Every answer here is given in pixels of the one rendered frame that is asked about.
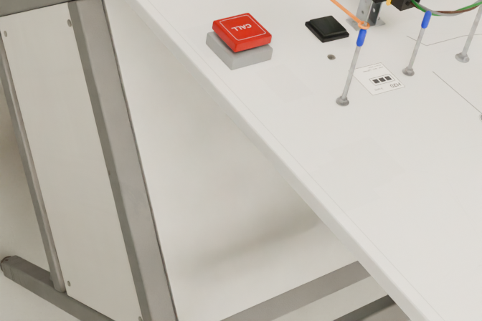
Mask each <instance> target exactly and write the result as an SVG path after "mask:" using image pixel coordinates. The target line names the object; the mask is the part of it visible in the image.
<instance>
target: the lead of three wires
mask: <svg viewBox="0 0 482 321"><path fill-rule="evenodd" d="M411 1H412V3H411V2H410V4H411V5H412V6H414V7H415V8H416V9H419V10H421V11H423V12H424V13H425V12H426V11H431V13H432V16H457V15H459V14H462V13H464V12H467V11H471V10H474V9H476V8H477V7H478V6H480V5H481V4H482V0H477V1H476V2H474V3H473V4H471V5H469V6H465V7H463V8H461V9H457V10H455V11H433V10H431V9H429V8H427V7H425V6H423V5H422V4H419V3H417V2H416V1H414V0H411Z"/></svg>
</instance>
